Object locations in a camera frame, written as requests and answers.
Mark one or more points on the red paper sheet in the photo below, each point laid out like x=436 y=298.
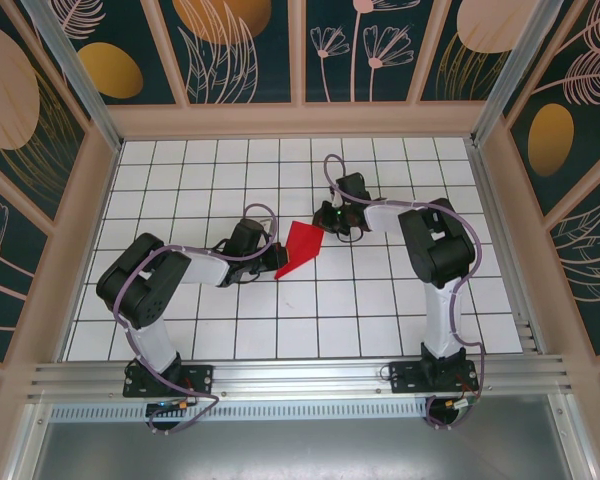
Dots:
x=302 y=245

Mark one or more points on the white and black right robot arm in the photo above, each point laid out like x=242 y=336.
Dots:
x=440 y=320

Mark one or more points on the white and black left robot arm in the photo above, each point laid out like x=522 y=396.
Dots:
x=200 y=265

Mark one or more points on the grey metal sheet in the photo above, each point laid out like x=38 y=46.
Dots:
x=300 y=450

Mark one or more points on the aluminium mounting rail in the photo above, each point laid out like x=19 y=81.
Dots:
x=300 y=372

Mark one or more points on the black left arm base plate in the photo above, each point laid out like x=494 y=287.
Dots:
x=200 y=380

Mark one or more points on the aluminium side rail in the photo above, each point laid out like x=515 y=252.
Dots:
x=505 y=250

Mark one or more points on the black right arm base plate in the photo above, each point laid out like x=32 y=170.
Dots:
x=405 y=380

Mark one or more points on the aluminium frame post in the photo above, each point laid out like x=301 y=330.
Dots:
x=80 y=85
x=510 y=65

